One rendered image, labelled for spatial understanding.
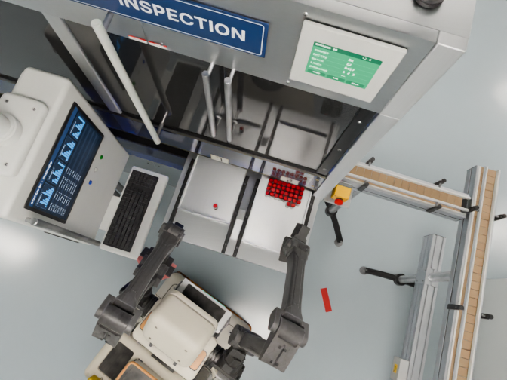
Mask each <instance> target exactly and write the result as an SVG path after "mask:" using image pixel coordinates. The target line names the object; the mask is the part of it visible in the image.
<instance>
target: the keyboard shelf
mask: <svg viewBox="0 0 507 380"><path fill-rule="evenodd" d="M133 170H137V171H140V172H142V173H147V174H149V175H152V176H157V177H158V182H157V184H156V187H155V190H154V192H153V194H152V197H151V200H150V202H149V206H148V207H147V210H146V213H145V215H144V217H143V221H142V223H141V225H140V228H139V231H138V233H137V236H136V238H135V241H134V244H133V246H132V248H131V251H130V252H126V251H123V250H120V249H117V248H114V247H110V246H107V245H105V244H103V242H104V239H105V237H106V234H107V231H108V230H109V227H110V225H111V222H112V219H113V217H114V215H115V212H116V210H117V208H118V205H119V202H120V200H121V197H122V195H123V193H124V190H125V188H126V185H127V183H128V180H129V179H130V176H131V173H132V171H133ZM168 180H169V177H168V176H165V175H162V174H160V173H155V172H152V171H150V170H146V169H143V168H140V167H136V166H133V167H132V169H131V172H130V174H129V177H128V179H127V182H126V183H125V186H124V189H123V191H122V193H121V196H120V197H116V196H114V195H113V196H112V199H111V201H110V203H109V206H108V208H107V210H106V213H105V216H104V217H103V221H102V222H101V224H100V227H99V229H101V230H104V231H106V233H105V234H104V237H103V240H102V242H101V245H100V249H102V250H106V251H109V252H111V253H116V254H118V255H121V256H125V257H128V258H131V259H135V260H137V258H138V256H139V255H140V254H141V251H142V249H143V245H144V244H145V241H146V238H147V235H148V233H149V230H150V228H151V225H152V222H153V219H154V218H155V214H156V212H157V209H158V206H159V204H160V202H161V198H162V196H163V194H164V190H165V188H166V186H167V182H168Z"/></svg>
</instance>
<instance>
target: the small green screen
mask: <svg viewBox="0 0 507 380"><path fill-rule="evenodd" d="M406 53H407V49H405V48H402V47H398V46H395V45H392V44H388V43H385V42H382V41H377V40H375V39H372V38H367V37H364V36H361V35H357V34H354V33H351V32H347V31H344V30H341V29H336V28H333V27H331V26H326V25H323V24H320V23H316V22H313V21H310V20H304V21H303V27H302V29H301V33H300V38H299V41H298V45H297V50H296V53H295V57H294V60H293V65H292V68H291V71H290V79H293V80H295V81H300V82H302V83H305V84H310V85H312V86H316V87H319V88H323V89H325V90H330V91H333V92H335V93H340V94H343V95H346V96H348V97H353V98H355V99H359V100H363V101H366V102H369V103H371V101H372V100H373V98H374V97H375V96H376V95H377V93H378V92H379V90H380V89H381V87H382V86H383V85H384V84H385V82H386V81H387V79H388V78H389V76H390V75H391V74H392V73H393V71H394V70H395V68H396V67H397V65H398V64H399V63H400V62H401V60H402V59H403V57H404V56H405V54H406Z"/></svg>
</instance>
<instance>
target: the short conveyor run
mask: <svg viewBox="0 0 507 380"><path fill-rule="evenodd" d="M374 161H375V157H372V158H371V159H369V160H368V161H367V162H366V163H363V162H358V163H357V164H356V165H355V167H354V168H353V169H352V170H351V171H350V172H349V173H348V174H347V175H346V176H345V177H344V178H343V179H342V180H341V182H346V183H348V184H351V185H352V187H353V188H354V189H353V190H355V191H357V192H362V193H365V194H367V195H372V196H374V197H377V198H382V199H384V200H387V201H391V202H394V203H396V204H401V205H404V206H406V207H411V208H413V209H416V210H421V211H423V212H427V213H431V214H433V215H436V216H440V217H443V218H446V219H450V220H453V221H455V222H456V221H459V220H461V219H464V218H465V217H466V212H468V211H469V209H467V204H468V200H469V199H471V197H469V195H467V194H464V193H462V192H458V191H454V190H452V189H449V188H445V187H442V186H441V185H442V184H444V183H445V182H446V181H447V180H446V179H442V180H439V181H437V182H436V183H434V184H432V183H429V182H425V181H422V180H419V179H415V178H412V177H409V176H405V175H402V174H400V173H395V172H392V171H390V170H385V169H382V168H380V167H375V166H373V165H371V164H372V163H373V162H374Z"/></svg>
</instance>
